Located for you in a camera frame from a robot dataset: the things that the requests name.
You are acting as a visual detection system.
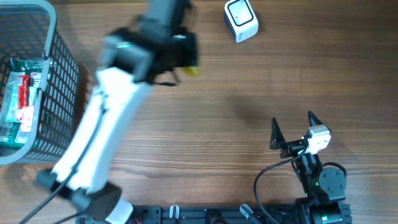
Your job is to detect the grey plastic mesh basket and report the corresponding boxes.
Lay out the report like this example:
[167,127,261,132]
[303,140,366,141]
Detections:
[1,1,80,166]

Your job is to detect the yellow oil bottle silver cap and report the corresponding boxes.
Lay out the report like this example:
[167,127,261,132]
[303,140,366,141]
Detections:
[180,66,200,77]

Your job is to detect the red sachet stick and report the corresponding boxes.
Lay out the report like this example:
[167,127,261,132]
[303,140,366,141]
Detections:
[18,75,30,110]

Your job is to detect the white barcode scanner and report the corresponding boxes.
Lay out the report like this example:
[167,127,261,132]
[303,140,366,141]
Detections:
[223,0,259,43]

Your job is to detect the green white gloves packet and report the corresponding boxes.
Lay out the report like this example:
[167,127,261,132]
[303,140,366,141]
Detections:
[1,58,44,147]

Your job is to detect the black right camera cable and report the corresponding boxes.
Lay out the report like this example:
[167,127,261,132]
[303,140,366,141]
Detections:
[253,148,307,224]

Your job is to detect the black left camera cable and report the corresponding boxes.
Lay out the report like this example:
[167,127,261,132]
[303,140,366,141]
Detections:
[18,174,78,224]

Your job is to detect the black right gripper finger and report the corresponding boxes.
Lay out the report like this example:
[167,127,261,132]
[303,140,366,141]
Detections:
[307,111,323,127]
[269,118,285,149]

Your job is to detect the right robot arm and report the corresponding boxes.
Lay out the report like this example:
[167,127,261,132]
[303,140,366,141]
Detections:
[268,111,353,224]

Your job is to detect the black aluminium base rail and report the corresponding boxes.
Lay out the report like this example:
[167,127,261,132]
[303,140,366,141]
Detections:
[75,203,353,224]

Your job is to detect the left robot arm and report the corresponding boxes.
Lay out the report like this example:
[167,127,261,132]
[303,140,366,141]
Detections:
[36,1,198,223]

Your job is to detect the black camera cable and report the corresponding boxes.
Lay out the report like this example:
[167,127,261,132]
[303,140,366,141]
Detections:
[253,148,307,224]
[18,174,78,224]

